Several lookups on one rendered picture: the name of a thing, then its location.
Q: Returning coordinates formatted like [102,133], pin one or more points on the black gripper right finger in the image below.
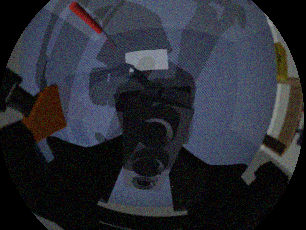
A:
[190,177]

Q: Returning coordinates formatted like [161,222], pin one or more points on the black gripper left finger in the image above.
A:
[101,164]

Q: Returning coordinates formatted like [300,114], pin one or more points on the red peg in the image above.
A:
[77,9]

